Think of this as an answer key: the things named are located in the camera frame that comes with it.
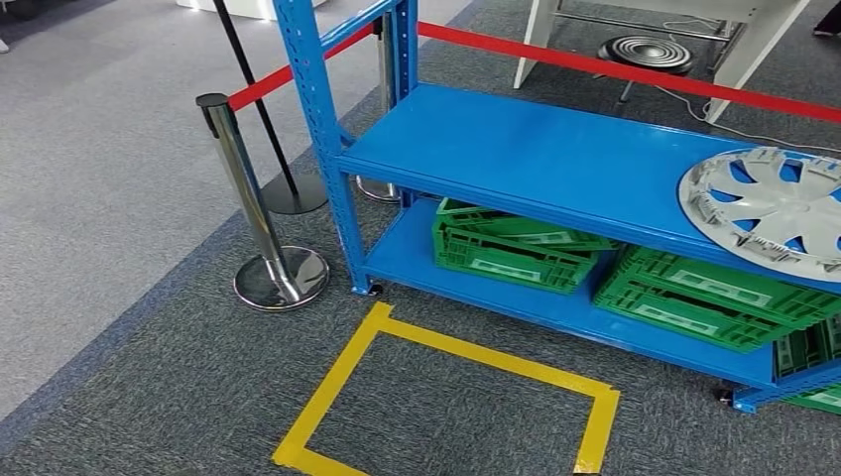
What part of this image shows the blue metal shelf rack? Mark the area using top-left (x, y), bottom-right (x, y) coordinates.
top-left (272, 0), bottom-right (841, 416)

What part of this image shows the green plastic crate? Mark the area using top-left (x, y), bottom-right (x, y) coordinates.
top-left (773, 313), bottom-right (841, 417)
top-left (431, 196), bottom-right (620, 297)
top-left (591, 244), bottom-right (841, 355)

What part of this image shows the black round stanchion base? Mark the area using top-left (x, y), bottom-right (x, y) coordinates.
top-left (260, 172), bottom-right (329, 217)

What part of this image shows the yellow floor tape square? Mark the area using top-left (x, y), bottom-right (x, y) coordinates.
top-left (271, 300), bottom-right (622, 476)

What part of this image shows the red barrier belt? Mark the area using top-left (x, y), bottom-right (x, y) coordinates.
top-left (227, 23), bottom-right (377, 114)
top-left (416, 20), bottom-right (841, 125)

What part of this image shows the thin black bar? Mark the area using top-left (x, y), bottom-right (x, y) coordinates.
top-left (211, 0), bottom-right (301, 195)

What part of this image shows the white lit partition block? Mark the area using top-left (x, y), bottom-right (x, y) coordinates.
top-left (175, 0), bottom-right (330, 22)

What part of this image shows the black round stool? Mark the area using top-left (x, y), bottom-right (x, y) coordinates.
top-left (593, 34), bottom-right (697, 106)

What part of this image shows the silver wheel hubcap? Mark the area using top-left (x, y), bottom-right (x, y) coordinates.
top-left (676, 146), bottom-right (841, 285)

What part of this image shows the white desk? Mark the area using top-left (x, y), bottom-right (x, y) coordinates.
top-left (511, 0), bottom-right (813, 125)

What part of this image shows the person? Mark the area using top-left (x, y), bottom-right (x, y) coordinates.
top-left (812, 0), bottom-right (841, 38)

